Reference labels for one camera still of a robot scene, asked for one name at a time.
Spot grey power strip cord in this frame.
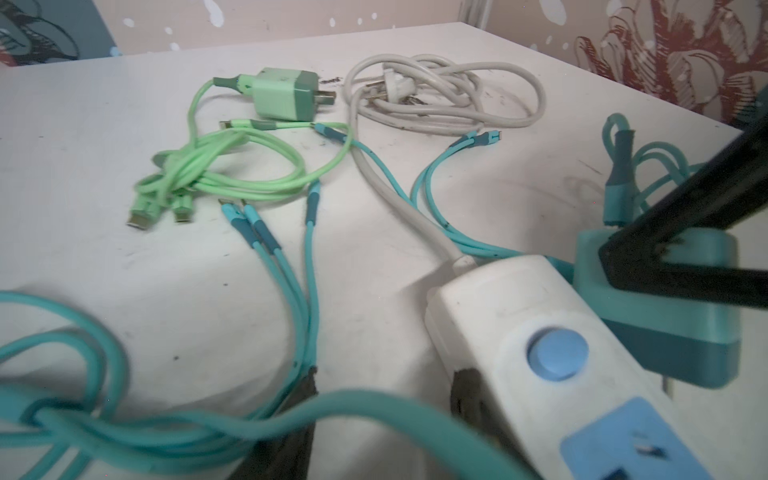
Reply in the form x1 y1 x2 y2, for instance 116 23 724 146
341 52 548 275

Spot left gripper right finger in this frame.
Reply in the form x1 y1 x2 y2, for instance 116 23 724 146
450 368 528 474

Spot teal multi-head cable left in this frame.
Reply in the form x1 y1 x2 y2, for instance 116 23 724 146
313 112 709 283

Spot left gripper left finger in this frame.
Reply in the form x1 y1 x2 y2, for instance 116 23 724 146
227 367 318 480

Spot teal charger adapter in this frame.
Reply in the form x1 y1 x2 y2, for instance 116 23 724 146
573 229 742 389

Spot light green cable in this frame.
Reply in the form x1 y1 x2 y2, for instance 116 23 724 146
125 77 355 232

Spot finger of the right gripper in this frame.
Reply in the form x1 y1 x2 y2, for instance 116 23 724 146
598 114 767 308

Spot green charger adapter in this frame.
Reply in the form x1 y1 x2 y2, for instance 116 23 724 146
212 68 336 122

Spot white power strip blue outlets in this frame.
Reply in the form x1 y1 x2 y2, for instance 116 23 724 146
425 255 729 479

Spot teal multi-head cable coiled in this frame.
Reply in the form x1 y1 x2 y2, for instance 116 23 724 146
0 179 541 480

